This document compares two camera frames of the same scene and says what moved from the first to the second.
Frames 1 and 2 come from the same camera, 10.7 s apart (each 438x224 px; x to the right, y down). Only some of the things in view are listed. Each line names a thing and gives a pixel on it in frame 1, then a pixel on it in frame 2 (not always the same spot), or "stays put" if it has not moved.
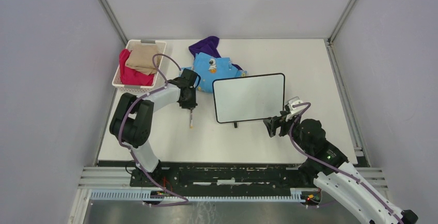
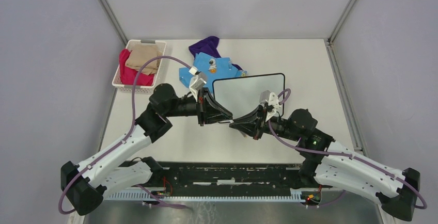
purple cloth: [210, 46] stays put
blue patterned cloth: [209, 67] stays put
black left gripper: [192, 104] to [204, 115]
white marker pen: [191, 120] to [244, 134]
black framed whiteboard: [249, 97] stays put
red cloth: [132, 76] stays put
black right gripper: [275, 122] to [256, 127]
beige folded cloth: [140, 58] stays put
